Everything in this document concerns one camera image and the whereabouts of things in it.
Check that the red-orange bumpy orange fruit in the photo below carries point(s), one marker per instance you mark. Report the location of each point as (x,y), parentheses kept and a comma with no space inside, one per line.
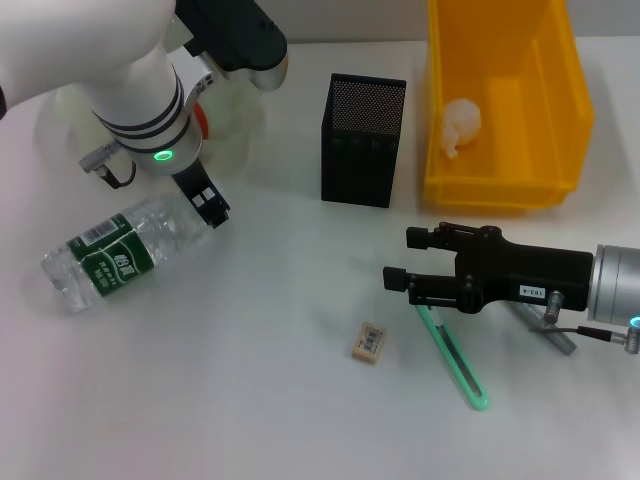
(201,120)

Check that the white paper ball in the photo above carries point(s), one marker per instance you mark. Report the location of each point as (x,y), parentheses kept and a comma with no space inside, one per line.
(465,122)

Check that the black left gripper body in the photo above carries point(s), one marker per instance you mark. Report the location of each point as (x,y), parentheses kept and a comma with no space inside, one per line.
(192,182)

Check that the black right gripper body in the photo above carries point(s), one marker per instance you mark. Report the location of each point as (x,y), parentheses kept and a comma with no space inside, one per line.
(525,272)

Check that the yellow plastic storage bin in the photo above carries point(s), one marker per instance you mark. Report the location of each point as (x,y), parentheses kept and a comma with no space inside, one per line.
(540,125)

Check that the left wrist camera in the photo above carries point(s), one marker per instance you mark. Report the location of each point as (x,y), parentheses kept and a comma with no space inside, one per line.
(235,35)

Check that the mint green utility knife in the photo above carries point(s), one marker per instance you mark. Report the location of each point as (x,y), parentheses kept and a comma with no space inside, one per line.
(457,365)

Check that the beige eraser with barcode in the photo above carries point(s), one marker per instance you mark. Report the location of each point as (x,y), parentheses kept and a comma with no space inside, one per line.
(369,341)

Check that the black mesh pen holder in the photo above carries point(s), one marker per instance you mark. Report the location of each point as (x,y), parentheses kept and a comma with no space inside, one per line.
(357,155)

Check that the clear green-label water bottle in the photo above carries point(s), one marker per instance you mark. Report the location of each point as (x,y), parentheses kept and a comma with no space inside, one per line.
(110,260)

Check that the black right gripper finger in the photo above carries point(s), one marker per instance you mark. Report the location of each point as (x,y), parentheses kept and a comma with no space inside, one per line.
(395,278)
(420,237)

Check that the pale green wavy fruit plate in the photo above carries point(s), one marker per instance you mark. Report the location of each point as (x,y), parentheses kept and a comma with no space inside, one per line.
(230,115)

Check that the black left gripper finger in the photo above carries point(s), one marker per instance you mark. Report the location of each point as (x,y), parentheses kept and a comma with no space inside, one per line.
(212,210)

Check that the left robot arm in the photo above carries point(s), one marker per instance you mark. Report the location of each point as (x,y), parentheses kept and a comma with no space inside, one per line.
(115,75)

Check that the grey glitter pen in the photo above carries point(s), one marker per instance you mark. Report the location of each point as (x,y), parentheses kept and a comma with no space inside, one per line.
(560,340)

